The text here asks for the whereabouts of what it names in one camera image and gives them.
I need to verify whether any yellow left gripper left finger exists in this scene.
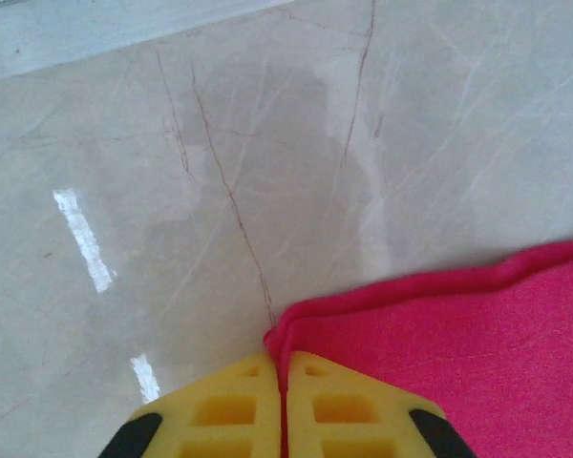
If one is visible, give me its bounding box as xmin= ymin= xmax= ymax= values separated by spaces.
xmin=97 ymin=352 xmax=283 ymax=458

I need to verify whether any red t-shirt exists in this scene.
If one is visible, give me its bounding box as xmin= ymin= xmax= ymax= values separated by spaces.
xmin=263 ymin=238 xmax=573 ymax=458

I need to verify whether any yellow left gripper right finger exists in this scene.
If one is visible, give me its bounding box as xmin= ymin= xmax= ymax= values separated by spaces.
xmin=285 ymin=351 xmax=474 ymax=458

